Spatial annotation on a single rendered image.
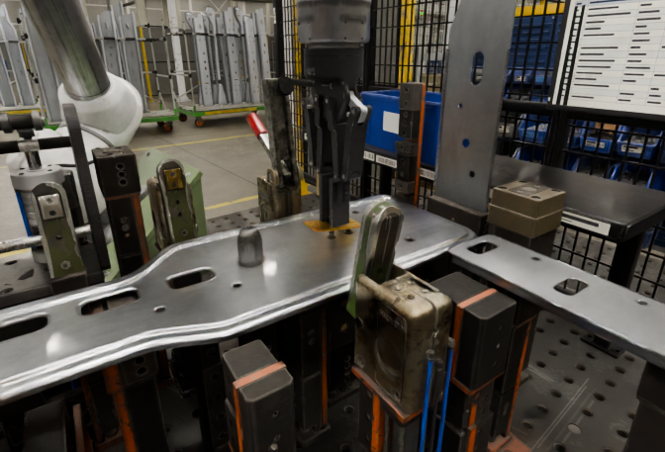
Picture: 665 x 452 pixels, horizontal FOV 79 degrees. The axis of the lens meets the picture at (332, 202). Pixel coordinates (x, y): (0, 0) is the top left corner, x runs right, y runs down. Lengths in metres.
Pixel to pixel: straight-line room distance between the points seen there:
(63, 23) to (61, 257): 0.56
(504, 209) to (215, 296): 0.43
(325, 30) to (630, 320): 0.44
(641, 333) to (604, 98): 0.52
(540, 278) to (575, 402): 0.36
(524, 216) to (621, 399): 0.39
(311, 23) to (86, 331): 0.40
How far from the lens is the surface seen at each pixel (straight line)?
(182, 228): 0.64
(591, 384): 0.91
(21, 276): 0.71
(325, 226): 0.57
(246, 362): 0.40
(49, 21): 1.04
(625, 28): 0.91
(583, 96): 0.93
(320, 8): 0.50
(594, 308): 0.52
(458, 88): 0.73
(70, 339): 0.47
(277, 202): 0.68
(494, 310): 0.51
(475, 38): 0.72
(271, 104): 0.66
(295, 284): 0.48
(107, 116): 1.18
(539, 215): 0.65
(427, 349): 0.40
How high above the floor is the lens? 1.25
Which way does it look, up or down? 20 degrees down
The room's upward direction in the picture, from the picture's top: straight up
